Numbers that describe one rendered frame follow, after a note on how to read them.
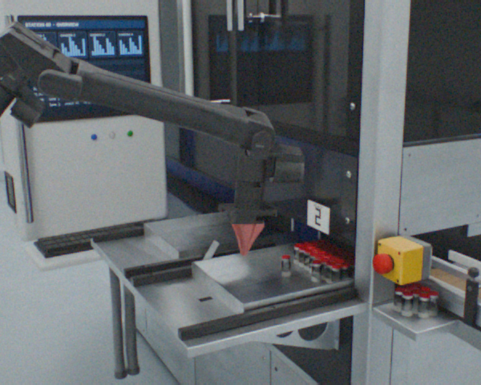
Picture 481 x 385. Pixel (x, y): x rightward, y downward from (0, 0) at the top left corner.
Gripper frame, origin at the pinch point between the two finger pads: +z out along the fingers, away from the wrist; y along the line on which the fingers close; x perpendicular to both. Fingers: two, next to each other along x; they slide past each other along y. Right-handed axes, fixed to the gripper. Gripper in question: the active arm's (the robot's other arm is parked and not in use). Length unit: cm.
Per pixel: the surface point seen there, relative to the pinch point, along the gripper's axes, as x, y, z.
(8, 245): 336, -5, 99
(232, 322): -7.3, -5.0, 11.6
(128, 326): 101, 10, 60
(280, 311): -7.1, 5.8, 10.6
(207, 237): 44.8, 12.3, 10.5
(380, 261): -17.7, 19.9, -2.5
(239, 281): 12.3, 6.2, 11.4
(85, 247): 71, -15, 20
